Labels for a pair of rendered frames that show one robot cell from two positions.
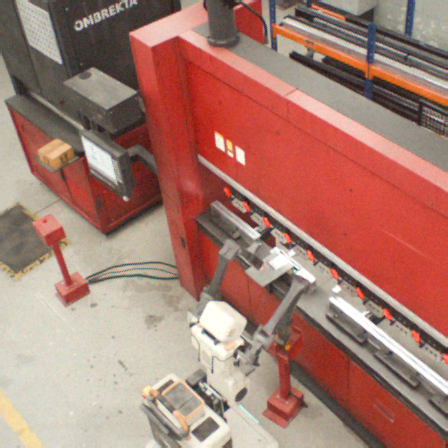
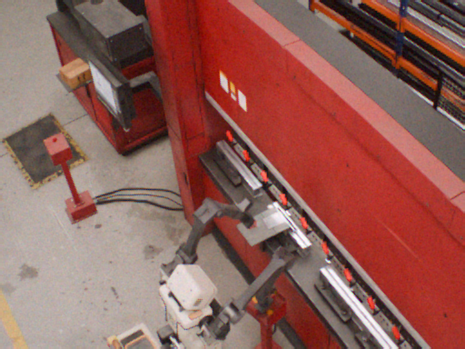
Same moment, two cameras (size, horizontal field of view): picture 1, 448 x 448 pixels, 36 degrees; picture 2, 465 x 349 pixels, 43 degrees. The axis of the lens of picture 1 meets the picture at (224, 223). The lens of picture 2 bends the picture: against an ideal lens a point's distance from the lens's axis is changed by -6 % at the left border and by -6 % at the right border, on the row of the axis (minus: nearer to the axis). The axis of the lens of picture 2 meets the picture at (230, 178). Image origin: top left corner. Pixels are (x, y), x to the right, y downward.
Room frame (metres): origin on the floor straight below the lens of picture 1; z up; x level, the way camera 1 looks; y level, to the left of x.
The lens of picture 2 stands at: (0.77, -0.39, 3.87)
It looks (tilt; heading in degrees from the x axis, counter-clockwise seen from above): 47 degrees down; 8
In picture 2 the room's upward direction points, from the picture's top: 6 degrees counter-clockwise
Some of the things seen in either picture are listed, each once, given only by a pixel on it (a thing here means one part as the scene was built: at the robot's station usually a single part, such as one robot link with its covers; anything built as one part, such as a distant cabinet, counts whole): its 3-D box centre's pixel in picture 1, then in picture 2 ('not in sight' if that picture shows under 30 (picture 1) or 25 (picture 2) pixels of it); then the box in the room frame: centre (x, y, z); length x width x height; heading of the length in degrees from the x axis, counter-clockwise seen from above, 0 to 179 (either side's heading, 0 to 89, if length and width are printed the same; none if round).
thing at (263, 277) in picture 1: (269, 268); (262, 226); (3.05, -0.25, 1.00); 0.26 x 0.18 x 0.01; 123
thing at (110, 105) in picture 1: (112, 140); (118, 67); (3.94, 0.69, 1.53); 0.51 x 0.25 x 0.85; 38
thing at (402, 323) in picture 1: (404, 319); (389, 310); (2.31, -0.90, 1.26); 0.15 x 0.09 x 0.17; 33
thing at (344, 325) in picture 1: (346, 327); (332, 301); (2.59, -0.65, 0.89); 0.30 x 0.05 x 0.03; 33
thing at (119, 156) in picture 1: (109, 161); (113, 89); (3.85, 0.73, 1.42); 0.45 x 0.12 x 0.36; 38
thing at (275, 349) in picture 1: (282, 340); (265, 304); (2.66, -0.27, 0.75); 0.20 x 0.16 x 0.18; 46
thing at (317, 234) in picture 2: (326, 260); (321, 230); (2.82, -0.57, 1.26); 0.15 x 0.09 x 0.17; 33
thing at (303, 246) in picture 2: (292, 269); (289, 229); (3.09, -0.40, 0.92); 0.39 x 0.06 x 0.10; 33
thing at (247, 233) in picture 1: (235, 223); (238, 168); (3.60, -0.07, 0.92); 0.50 x 0.06 x 0.10; 33
